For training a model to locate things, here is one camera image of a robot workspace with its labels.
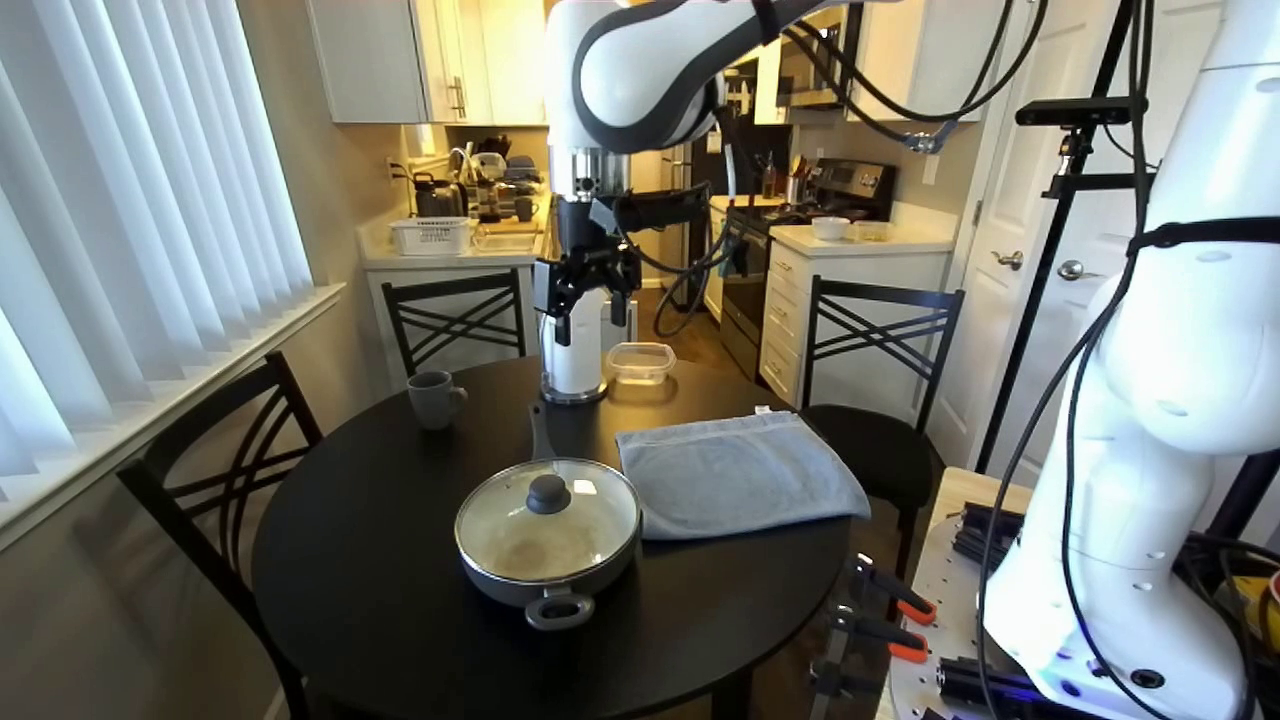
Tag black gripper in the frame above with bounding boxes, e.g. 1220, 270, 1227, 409
539, 187, 646, 352

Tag glass lid with gray knob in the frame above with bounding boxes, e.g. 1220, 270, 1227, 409
452, 457, 646, 578

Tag gray cooking pot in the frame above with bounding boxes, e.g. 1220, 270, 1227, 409
452, 457, 649, 634

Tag white cylindrical container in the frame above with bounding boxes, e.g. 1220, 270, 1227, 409
535, 298, 616, 405

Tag clear plastic food container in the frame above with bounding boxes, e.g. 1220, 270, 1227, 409
604, 338, 681, 390

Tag white kitchen counter unit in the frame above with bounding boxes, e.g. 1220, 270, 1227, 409
355, 210, 554, 390

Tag dark countertop appliances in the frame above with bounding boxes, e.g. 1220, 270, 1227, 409
466, 136, 549, 229

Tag white plastic tray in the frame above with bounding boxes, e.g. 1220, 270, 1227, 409
389, 210, 481, 259

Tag gray ceramic mug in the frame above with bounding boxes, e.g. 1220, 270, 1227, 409
404, 368, 471, 436

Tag black coffee maker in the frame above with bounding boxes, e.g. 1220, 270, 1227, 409
409, 155, 471, 218

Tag gray blue dish towel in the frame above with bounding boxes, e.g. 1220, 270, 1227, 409
614, 409, 875, 543

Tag small white bowl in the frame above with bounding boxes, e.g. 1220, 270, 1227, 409
807, 210, 860, 248

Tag white upper kitchen cabinet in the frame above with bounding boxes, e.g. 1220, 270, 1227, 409
304, 0, 555, 133

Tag white panel door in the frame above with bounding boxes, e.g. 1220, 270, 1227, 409
923, 0, 1153, 472

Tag white window sill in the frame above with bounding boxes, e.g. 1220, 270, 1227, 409
0, 280, 353, 550

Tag white robot stand table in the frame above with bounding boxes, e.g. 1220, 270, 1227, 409
873, 465, 1059, 720

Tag black chair with curved back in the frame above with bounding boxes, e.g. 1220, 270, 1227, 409
116, 349, 334, 720

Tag black box on stand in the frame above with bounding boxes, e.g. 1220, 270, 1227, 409
950, 499, 1029, 574

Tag white vertical window blinds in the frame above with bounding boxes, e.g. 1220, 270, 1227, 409
0, 0, 321, 479

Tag black tripod stand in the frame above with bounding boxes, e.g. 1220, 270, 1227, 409
972, 0, 1158, 479

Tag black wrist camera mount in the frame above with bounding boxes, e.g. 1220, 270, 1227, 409
619, 187, 714, 237

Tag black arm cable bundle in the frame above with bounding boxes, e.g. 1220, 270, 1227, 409
626, 0, 1057, 338

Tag orange-handled black clamp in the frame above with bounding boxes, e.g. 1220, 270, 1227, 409
829, 598, 936, 667
845, 547, 940, 631

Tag black base cable bundle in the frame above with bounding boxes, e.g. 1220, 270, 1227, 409
969, 216, 1280, 720

